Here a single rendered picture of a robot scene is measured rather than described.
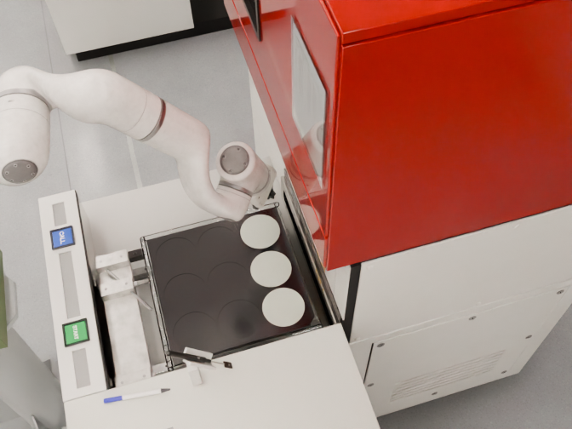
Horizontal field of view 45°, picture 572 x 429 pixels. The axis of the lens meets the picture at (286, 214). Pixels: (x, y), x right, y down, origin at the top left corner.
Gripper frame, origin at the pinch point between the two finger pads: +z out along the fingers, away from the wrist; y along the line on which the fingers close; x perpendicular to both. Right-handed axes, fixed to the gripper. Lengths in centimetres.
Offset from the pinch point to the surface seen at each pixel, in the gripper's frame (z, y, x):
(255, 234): 6.4, 10.3, -0.7
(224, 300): -1.8, 28.2, 0.4
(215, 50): 145, -76, -93
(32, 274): 86, 52, -102
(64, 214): -6, 23, -46
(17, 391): 28, 77, -57
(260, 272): 2.4, 19.0, 5.0
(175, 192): 16.8, 6.7, -29.6
